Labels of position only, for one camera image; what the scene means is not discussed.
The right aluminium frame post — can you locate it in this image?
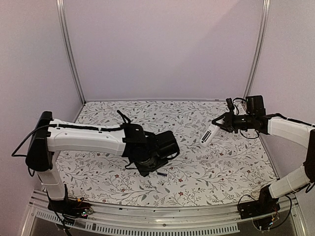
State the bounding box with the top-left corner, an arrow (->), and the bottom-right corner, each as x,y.
243,0 -> 271,99

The left aluminium frame post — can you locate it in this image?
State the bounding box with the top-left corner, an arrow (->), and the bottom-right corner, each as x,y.
56,0 -> 86,105

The front aluminium rail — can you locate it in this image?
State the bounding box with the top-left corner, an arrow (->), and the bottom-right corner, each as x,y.
21,190 -> 308,236

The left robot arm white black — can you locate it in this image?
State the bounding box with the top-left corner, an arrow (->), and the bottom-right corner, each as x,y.
11,111 -> 180,213

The aluminium frame post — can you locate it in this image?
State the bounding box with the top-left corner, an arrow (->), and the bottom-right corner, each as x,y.
56,0 -> 86,105
243,0 -> 271,99

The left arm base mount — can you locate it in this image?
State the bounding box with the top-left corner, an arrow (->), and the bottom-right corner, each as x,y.
47,184 -> 94,218

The white remote control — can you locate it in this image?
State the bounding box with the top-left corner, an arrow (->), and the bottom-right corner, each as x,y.
199,124 -> 220,148

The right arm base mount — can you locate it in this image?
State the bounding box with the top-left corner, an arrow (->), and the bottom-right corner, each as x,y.
237,185 -> 281,231

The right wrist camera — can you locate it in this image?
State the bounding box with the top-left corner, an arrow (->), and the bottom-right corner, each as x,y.
226,98 -> 239,115

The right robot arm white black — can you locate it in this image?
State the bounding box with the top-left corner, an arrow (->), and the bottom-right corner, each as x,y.
212,95 -> 315,214

